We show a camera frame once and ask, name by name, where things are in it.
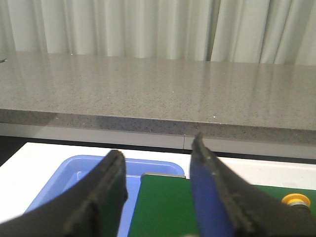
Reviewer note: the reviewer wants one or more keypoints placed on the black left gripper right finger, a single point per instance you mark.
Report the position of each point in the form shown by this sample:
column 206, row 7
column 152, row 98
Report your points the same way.
column 228, row 206

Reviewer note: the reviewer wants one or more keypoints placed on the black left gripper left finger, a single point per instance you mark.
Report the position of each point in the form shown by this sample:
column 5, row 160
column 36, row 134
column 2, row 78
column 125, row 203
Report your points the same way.
column 90, row 208

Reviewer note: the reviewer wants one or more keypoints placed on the yellow push button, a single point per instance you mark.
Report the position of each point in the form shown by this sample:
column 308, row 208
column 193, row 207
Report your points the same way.
column 296, row 199

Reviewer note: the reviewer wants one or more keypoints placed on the blue plastic tray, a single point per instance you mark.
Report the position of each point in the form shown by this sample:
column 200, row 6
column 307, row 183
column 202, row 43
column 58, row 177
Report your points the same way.
column 73, row 169

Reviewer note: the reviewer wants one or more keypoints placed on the green conveyor belt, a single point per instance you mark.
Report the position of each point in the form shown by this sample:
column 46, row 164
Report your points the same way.
column 164, row 208

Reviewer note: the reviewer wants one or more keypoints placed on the grey speckled stone countertop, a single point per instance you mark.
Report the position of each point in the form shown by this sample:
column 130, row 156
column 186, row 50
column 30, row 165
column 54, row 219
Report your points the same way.
column 241, row 101

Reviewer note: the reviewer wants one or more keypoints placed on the white pleated curtain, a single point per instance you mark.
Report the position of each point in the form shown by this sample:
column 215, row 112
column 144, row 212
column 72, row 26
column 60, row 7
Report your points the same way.
column 246, row 31

